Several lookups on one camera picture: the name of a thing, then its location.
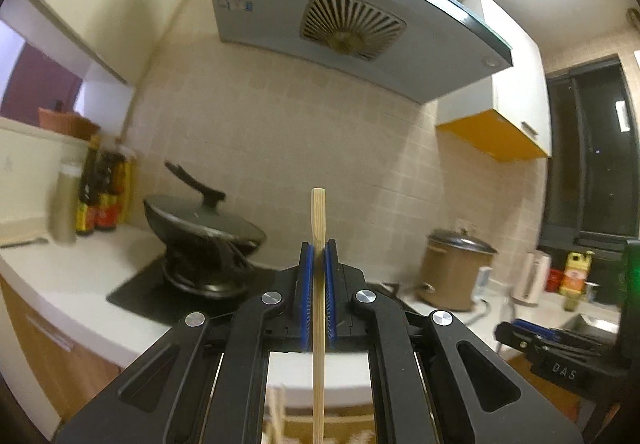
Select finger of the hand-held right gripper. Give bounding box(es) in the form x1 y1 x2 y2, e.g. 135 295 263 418
515 318 608 350
494 323 549 361

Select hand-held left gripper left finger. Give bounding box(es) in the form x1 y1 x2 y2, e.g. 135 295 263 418
52 240 316 444

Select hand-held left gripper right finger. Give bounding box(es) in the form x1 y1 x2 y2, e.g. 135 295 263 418
324 238 583 444

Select wooden chopstick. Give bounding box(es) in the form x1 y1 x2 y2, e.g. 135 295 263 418
311 189 327 444

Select steel sink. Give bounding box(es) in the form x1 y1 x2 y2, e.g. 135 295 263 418
560 311 621 340

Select yellow dish soap bottle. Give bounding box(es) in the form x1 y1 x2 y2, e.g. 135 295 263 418
559 250 595 312

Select white electric kettle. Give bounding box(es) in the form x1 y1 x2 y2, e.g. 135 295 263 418
511 250 552 307

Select brown rice cooker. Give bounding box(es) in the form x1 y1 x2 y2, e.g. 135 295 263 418
417 228 498 312

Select black wok with lid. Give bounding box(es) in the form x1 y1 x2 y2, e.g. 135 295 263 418
150 161 266 245

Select black gas stove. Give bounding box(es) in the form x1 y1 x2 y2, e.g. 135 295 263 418
106 256 431 325

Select dark window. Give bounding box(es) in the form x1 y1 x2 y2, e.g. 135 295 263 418
542 56 640 245

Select red label sauce bottle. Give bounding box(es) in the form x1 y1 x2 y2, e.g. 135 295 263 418
95 139 126 232

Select dark soy sauce bottle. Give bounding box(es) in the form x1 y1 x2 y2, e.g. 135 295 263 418
75 135 101 237

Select beige canister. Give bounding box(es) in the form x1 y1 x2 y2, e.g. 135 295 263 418
52 159 83 245

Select wooden base cabinet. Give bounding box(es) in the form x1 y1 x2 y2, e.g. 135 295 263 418
0 271 126 432

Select brown basket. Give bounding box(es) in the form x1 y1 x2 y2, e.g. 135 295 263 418
39 100 101 141

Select white refrigerator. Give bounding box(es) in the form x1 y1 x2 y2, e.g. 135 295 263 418
0 116 91 250

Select white and yellow wall cabinet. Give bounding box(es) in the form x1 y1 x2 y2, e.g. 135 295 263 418
435 0 553 161

